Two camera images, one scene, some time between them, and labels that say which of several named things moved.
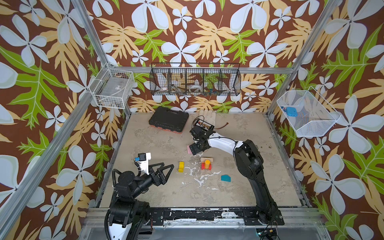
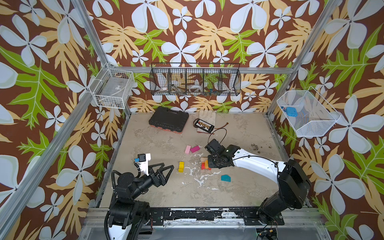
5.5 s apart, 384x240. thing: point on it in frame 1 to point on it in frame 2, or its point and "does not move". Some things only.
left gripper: x=160 y=179 does not move
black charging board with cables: x=205 y=125 does not move
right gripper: x=197 y=144 to x=214 y=153
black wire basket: x=195 y=79 does not move
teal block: x=225 y=177 does not move
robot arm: x=250 y=162 to x=294 y=187
